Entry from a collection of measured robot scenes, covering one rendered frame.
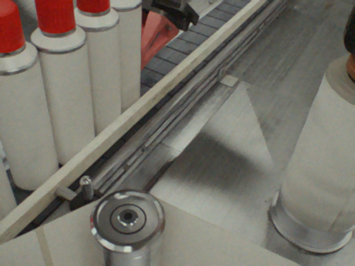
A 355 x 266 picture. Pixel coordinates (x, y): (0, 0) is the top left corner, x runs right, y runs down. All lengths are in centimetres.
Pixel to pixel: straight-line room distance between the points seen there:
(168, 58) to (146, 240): 50
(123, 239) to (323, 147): 21
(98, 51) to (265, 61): 44
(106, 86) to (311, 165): 23
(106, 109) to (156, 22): 13
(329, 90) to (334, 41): 61
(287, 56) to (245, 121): 30
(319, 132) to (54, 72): 24
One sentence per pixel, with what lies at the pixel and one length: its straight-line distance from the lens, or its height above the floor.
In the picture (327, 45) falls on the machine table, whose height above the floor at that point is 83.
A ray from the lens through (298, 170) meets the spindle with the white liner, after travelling 38.
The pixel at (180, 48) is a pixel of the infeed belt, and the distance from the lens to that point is 69.
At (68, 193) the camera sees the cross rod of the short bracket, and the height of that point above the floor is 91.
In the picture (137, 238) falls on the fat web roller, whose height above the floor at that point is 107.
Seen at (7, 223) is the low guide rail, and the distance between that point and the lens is 40.
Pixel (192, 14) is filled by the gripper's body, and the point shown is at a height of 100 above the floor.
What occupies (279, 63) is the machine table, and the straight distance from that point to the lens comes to 80.
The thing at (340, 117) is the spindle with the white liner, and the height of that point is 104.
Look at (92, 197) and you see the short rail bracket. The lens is 39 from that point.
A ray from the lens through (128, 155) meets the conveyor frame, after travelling 50.
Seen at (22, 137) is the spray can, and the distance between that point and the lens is 40.
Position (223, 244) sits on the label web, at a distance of 21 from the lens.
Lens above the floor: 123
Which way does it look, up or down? 42 degrees down
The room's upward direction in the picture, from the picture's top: 6 degrees clockwise
